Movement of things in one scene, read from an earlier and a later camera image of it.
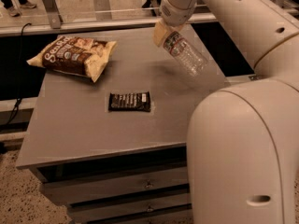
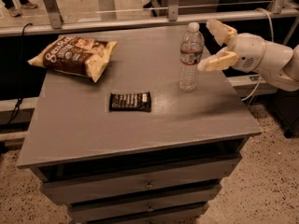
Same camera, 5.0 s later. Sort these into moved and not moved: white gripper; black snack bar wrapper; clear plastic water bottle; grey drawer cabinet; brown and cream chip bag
Moved: white gripper; clear plastic water bottle
Not moved: brown and cream chip bag; grey drawer cabinet; black snack bar wrapper
